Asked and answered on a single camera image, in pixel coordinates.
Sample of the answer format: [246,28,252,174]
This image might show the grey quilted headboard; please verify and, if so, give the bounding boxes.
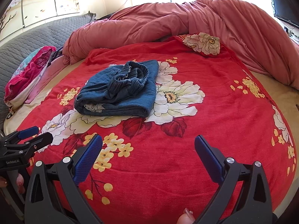
[1,12,96,130]

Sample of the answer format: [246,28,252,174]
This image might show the red floral blanket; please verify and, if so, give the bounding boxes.
[19,38,297,223]

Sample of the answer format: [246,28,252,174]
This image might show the left hand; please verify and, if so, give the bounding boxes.
[0,172,26,195]

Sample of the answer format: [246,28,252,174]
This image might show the blossom wall art panels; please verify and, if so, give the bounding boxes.
[1,0,80,39]

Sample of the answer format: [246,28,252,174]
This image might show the blue denim pants lace trim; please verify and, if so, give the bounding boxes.
[74,60,159,118]

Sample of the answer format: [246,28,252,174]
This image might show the plain pink pillow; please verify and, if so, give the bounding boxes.
[25,56,69,104]

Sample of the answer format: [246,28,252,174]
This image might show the pink floral pillow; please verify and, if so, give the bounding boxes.
[4,46,56,109]

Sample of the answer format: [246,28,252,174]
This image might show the right hand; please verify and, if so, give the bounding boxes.
[177,208,195,224]

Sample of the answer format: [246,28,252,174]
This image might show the salmon pink duvet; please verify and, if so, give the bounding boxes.
[63,0,298,88]

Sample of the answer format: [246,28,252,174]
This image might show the black television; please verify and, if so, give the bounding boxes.
[272,0,299,28]

